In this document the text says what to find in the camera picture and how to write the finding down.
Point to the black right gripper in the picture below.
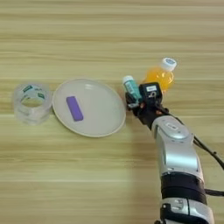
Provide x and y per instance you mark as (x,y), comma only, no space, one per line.
(148,113)

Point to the teal and white glue stick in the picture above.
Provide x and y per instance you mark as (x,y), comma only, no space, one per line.
(131,86)

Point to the orange juice bottle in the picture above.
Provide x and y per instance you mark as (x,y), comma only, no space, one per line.
(159,76)

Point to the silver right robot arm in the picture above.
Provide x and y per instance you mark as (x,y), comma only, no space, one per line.
(178,151)

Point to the beige round plate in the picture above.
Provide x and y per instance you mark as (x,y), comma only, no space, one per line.
(99,113)

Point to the purple eraser block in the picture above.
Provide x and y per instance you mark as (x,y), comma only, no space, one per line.
(74,108)

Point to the clear tape roll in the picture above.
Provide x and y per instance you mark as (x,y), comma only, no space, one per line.
(20,112)

